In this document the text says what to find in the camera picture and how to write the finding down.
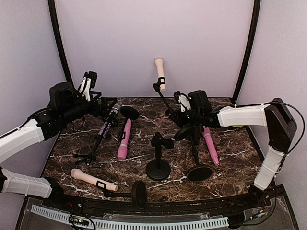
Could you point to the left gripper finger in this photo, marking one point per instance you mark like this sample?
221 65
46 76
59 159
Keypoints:
106 116
108 101

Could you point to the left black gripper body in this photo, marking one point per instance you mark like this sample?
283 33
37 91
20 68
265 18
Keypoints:
93 110

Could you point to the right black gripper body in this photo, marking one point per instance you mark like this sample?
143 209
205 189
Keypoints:
194 118

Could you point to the black stand holding beige microphone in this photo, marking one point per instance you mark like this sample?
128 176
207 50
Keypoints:
168 110

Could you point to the large pink microphone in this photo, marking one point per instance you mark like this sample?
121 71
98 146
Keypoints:
210 145

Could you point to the beige microphone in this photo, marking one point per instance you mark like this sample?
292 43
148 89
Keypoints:
80 175
159 62

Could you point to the black round-base desk stand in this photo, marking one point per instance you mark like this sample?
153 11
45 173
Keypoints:
158 169

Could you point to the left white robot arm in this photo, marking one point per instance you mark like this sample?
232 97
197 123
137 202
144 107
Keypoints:
66 105

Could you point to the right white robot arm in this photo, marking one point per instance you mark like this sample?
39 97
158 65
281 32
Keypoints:
274 117

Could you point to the purple glitter microphone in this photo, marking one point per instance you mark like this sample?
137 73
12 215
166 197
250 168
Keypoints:
107 124

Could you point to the black microphone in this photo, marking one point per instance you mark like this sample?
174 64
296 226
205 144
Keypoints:
196 136

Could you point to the small pink microphone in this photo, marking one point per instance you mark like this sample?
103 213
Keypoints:
123 148

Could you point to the black tripod stand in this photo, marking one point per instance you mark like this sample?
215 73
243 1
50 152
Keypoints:
90 159

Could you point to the black stand with black microphone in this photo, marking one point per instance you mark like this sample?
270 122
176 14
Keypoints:
199 172

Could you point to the black front stand lying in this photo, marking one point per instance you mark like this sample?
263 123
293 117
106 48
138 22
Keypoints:
138 193

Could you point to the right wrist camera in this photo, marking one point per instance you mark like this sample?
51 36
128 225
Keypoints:
183 101

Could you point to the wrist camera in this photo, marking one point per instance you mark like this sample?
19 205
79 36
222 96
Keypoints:
183 101
88 81

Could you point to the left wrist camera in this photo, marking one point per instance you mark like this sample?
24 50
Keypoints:
88 81

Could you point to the grey cable duct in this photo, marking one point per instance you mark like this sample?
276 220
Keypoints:
131 223

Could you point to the black front rail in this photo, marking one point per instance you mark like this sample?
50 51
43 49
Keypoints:
232 205

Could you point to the left black frame post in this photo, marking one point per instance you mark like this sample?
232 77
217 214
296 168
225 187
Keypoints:
59 42

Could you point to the black frame post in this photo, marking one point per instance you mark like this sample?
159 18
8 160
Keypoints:
59 42
248 50

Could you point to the right black frame post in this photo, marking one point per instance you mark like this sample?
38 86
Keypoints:
248 50

